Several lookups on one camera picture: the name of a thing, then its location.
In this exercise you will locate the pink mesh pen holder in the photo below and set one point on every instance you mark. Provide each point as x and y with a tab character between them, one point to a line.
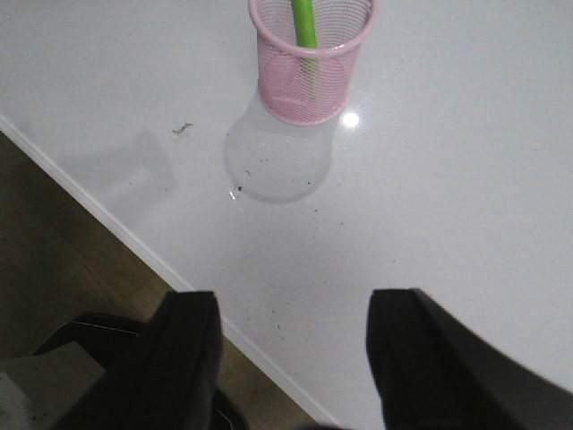
306	55

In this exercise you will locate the green pen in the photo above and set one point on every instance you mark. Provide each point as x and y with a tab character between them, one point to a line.
305	33

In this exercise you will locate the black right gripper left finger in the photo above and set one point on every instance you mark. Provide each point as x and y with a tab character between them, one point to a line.
166	379

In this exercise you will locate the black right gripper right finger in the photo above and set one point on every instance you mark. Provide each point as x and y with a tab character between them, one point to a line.
432	372

